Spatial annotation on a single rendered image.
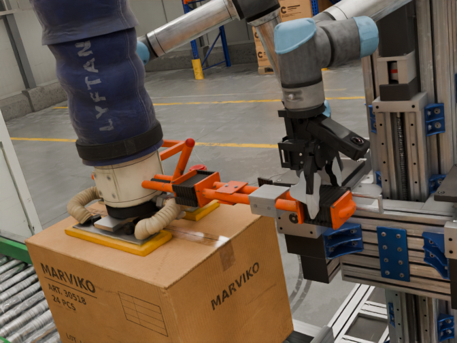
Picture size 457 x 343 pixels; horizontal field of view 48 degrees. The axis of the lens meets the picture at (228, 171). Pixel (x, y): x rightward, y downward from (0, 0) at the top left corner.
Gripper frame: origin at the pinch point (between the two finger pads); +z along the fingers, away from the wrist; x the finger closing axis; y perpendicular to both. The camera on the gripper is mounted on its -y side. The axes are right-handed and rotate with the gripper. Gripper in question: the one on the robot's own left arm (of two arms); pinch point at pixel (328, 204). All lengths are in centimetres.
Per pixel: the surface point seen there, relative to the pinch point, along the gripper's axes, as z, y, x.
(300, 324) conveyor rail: 62, 35, -30
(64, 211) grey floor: 122, 367, -137
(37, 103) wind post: 109, 922, -442
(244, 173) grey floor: 122, 245, -256
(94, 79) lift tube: -29, 53, 8
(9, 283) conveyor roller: 68, 181, -3
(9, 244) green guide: 58, 200, -16
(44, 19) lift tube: -44, 60, 12
